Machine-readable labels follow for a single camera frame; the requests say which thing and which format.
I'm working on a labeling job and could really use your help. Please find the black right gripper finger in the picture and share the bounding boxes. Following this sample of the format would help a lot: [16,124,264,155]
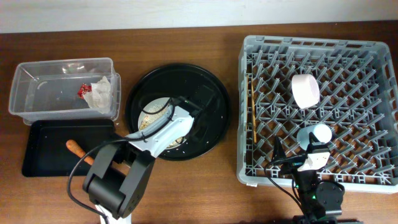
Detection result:
[272,136,286,161]
[307,133,325,152]

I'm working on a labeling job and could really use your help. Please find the light blue cup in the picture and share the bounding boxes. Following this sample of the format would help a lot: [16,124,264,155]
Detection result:
[297,123,332,151]

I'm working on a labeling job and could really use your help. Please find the grey plate with food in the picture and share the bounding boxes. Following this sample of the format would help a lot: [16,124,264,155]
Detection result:
[131,104,193,154]

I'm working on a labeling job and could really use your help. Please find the white napkin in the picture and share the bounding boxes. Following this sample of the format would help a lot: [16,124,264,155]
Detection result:
[82,77,111,114]

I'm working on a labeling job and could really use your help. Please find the red snack wrapper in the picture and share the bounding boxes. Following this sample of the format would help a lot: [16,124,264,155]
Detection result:
[77,83,92,99]

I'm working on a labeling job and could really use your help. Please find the orange carrot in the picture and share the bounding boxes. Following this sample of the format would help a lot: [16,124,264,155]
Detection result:
[66,139,94,166]

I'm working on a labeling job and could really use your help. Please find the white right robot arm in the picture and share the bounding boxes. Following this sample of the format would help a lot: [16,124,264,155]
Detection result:
[268,133,345,223]

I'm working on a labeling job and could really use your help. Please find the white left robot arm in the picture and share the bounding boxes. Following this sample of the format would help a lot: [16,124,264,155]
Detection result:
[67,96,217,223]

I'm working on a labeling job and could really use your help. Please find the grey dishwasher rack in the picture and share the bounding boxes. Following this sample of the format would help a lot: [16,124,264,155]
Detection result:
[236,35,397,194]

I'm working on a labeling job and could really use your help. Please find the round black tray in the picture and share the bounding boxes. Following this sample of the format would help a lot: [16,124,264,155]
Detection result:
[125,63,232,161]

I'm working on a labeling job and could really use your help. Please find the clear plastic bin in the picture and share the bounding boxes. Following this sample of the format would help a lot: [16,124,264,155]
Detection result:
[9,57,121,125]

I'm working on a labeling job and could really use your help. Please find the black rectangular tray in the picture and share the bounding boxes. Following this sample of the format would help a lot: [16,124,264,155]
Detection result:
[22,119,115,177]

